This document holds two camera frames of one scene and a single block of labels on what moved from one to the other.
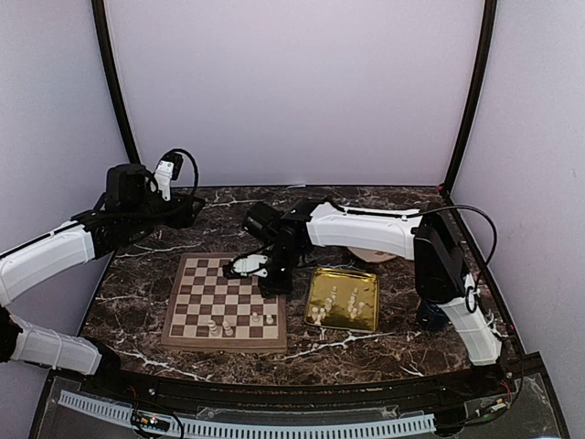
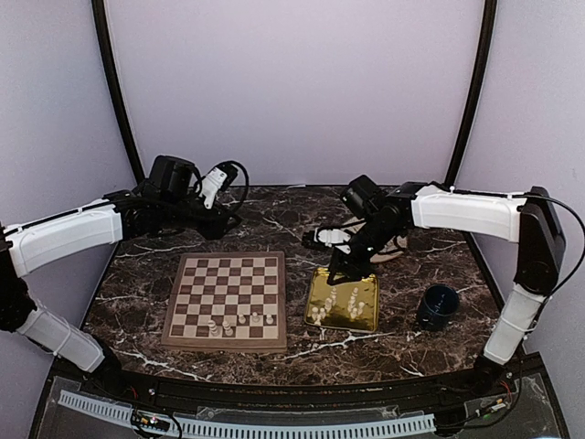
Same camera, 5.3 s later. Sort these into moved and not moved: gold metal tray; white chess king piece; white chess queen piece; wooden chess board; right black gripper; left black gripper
Moved: left black gripper; right black gripper
Not moved: white chess king piece; white chess queen piece; wooden chess board; gold metal tray
